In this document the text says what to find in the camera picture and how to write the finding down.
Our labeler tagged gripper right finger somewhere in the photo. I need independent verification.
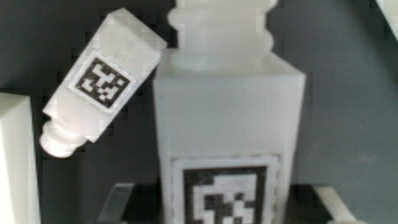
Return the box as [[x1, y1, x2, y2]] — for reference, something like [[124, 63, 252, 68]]
[[314, 186, 367, 224]]

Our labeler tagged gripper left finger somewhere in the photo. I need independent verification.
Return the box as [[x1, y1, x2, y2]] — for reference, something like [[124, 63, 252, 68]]
[[95, 183, 134, 224]]

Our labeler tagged white U-shaped fence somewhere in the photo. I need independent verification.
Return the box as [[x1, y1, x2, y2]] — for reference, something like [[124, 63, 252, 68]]
[[0, 93, 40, 224]]

